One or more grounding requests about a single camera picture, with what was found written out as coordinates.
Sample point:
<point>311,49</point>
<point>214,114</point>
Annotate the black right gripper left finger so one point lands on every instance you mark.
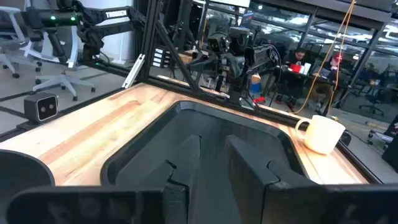
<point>183,161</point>

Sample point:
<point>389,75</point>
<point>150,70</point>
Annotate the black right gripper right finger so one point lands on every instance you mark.
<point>248,174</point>

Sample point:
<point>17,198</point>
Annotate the cream ceramic mug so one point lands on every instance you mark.
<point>323,133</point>

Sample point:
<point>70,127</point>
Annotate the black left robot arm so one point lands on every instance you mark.
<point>239,40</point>

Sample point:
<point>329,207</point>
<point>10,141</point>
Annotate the black plastic tray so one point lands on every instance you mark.
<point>211,124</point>

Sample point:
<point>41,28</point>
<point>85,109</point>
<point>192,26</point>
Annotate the cardboard box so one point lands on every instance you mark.
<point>256,78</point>

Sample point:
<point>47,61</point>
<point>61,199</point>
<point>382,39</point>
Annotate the blue box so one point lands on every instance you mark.
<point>255,87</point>

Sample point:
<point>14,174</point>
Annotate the small red object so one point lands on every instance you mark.
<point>259,99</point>

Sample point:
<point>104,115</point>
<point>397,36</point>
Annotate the person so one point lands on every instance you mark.
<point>298,57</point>
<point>335,62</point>

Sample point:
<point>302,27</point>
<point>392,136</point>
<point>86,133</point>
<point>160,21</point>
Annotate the labelled black drawer unit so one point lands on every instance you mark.
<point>160,57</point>

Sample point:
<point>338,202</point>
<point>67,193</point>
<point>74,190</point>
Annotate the black office chair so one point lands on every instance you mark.
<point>371,105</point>

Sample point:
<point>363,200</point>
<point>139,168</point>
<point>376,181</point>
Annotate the white office chair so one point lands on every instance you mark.
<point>62,79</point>
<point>12,31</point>

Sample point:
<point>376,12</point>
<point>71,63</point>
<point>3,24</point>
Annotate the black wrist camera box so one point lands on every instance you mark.
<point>217,42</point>

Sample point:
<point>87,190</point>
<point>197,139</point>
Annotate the silver angle bracket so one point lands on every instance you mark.
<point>133,71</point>

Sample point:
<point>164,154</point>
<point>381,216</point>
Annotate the grey table-level camera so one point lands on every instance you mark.
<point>40,107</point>

